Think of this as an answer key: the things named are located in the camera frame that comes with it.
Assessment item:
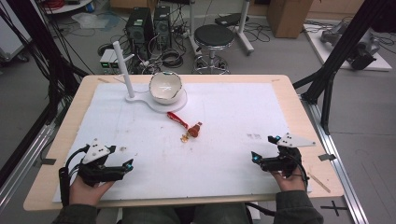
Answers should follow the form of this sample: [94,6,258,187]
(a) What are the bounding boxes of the clear plastic bag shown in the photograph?
[71,11,120,32]

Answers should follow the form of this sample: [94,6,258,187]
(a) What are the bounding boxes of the white ceramic bowl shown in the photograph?
[148,71,183,105]

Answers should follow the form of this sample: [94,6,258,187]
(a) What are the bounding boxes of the black tape cross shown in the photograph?
[319,200,348,217]

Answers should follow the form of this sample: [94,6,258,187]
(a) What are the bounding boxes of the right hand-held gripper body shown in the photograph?
[259,133,317,179]

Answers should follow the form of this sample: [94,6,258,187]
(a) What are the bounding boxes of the white floor platform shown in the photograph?
[303,22,393,73]

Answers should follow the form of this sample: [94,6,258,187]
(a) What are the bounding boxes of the white power supply box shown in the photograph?
[99,49,124,75]

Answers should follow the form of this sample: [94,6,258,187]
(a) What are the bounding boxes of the white table mat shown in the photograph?
[51,81,313,203]

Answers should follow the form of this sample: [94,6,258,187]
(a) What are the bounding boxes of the wooden stick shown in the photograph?
[307,172,332,194]

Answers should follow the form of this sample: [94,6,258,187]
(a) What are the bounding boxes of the thick black gripper cable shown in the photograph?
[58,145,91,208]

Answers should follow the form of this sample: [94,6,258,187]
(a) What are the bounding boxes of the black metal frame strut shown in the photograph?
[291,0,396,135]

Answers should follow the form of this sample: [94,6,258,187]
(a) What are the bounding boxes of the aluminium rail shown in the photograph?
[300,94,370,224]
[0,123,58,213]

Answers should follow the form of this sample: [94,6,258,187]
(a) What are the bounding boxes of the grey robot parts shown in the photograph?
[319,21,381,71]

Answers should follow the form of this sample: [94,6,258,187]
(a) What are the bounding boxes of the white pole stand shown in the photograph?
[112,40,189,114]

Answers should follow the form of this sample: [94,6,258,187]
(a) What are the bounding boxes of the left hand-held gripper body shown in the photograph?
[77,138,126,188]

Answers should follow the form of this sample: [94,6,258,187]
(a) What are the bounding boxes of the black cable under table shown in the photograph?
[245,202,277,217]

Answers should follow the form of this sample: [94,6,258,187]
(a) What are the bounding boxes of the person's left hand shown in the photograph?
[68,175,115,207]

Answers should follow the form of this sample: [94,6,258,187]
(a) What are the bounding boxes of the red keychain with gold charm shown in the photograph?
[166,111,204,145]

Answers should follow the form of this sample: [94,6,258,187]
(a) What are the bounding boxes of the person's legs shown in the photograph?
[120,203,250,224]

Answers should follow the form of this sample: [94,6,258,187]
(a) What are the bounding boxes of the cardboard box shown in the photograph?
[266,0,314,39]

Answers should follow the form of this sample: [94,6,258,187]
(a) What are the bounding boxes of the slim black computer tower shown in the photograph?
[152,5,173,49]

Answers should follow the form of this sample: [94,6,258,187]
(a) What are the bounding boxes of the black frame with cables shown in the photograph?
[0,0,89,126]

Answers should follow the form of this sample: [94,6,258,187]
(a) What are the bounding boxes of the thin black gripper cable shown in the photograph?
[291,154,311,191]

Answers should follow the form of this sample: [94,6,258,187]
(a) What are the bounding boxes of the white round table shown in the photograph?
[39,0,94,16]

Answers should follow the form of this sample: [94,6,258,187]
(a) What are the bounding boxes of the black flat device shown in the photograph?
[214,12,250,27]

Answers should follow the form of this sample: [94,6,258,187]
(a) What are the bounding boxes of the person's right hand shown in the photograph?
[270,168,308,192]

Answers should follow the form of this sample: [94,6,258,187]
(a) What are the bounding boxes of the black round stool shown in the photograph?
[192,23,236,76]

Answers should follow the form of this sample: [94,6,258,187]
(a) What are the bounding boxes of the coiled black cables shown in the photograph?
[161,49,185,69]

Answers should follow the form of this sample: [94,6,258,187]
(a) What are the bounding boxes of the large black computer tower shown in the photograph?
[124,7,155,49]

